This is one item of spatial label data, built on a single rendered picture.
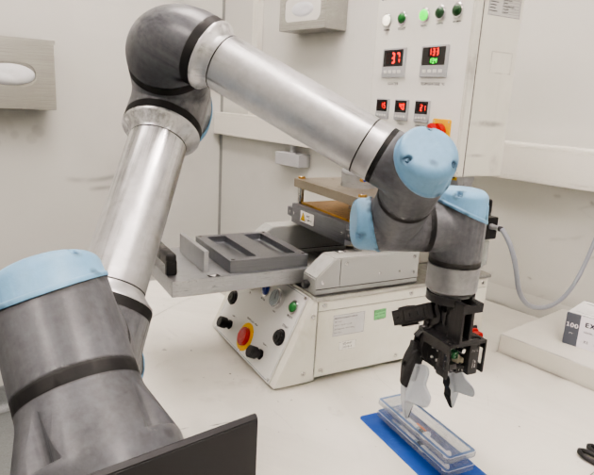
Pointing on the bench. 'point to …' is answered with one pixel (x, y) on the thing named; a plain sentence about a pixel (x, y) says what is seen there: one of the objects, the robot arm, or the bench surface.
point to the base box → (351, 334)
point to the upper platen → (331, 208)
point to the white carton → (590, 328)
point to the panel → (262, 324)
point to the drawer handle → (168, 259)
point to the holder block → (251, 252)
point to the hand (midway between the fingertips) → (426, 404)
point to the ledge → (558, 353)
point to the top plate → (338, 187)
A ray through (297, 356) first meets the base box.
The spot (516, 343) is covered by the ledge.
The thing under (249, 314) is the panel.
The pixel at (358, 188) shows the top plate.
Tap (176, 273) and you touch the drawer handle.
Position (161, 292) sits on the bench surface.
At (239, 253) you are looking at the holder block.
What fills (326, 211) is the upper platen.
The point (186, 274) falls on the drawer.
